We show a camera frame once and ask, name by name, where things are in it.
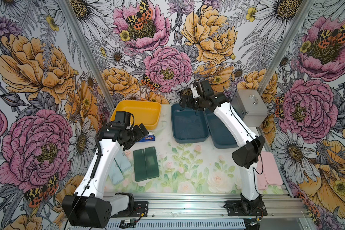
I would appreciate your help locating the small teal plastic tray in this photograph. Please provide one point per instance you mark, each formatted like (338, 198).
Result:
(188, 125)

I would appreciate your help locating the large teal plastic tray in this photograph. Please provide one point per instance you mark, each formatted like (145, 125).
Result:
(221, 136)

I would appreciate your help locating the white slotted cable duct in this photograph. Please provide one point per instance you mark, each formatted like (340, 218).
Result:
(189, 224)

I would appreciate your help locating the left pink pencil case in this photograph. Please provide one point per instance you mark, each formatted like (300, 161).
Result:
(261, 180)

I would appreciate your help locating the pink pencil case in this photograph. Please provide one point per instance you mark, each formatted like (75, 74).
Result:
(271, 171)
(261, 180)

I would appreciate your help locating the yellow plastic tray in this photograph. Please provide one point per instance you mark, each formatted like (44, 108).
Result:
(146, 113)

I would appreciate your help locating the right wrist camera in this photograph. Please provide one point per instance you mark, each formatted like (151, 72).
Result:
(202, 89)

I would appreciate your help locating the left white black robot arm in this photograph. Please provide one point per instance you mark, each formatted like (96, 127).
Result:
(87, 207)

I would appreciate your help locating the blue white gauze bandage pack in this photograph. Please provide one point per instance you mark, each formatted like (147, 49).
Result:
(148, 138)

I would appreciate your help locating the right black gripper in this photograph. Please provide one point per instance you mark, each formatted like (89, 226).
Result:
(184, 99)

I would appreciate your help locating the right pink pencil case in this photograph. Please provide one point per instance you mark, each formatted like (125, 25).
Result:
(271, 171)

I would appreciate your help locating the light blue pencil case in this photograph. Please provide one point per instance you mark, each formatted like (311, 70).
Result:
(123, 162)
(116, 176)

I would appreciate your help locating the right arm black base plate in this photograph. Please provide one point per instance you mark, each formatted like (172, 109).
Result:
(242, 209)

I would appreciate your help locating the silver metal case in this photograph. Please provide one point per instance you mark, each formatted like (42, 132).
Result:
(249, 105)

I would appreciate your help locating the aluminium front rail frame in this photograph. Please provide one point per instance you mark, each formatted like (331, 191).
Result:
(190, 206)

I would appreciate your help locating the dark green pencil case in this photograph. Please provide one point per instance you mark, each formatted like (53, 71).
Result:
(152, 167)
(140, 165)

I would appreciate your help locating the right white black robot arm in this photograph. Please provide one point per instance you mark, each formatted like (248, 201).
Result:
(250, 145)

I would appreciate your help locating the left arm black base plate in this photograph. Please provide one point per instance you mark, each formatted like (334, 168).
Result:
(139, 209)

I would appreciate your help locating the inner light blue pencil case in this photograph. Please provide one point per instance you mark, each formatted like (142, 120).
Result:
(123, 162)

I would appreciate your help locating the right aluminium corner post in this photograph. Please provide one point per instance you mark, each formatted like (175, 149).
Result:
(297, 23)

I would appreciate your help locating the outer light blue pencil case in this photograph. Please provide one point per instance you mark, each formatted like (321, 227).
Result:
(116, 176)

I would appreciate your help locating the aluminium corner post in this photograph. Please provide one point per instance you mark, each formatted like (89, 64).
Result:
(297, 23)
(82, 41)

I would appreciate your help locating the left aluminium corner post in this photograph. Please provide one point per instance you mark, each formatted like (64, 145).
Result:
(82, 41)

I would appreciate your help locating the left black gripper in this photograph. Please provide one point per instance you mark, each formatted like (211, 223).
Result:
(139, 135)

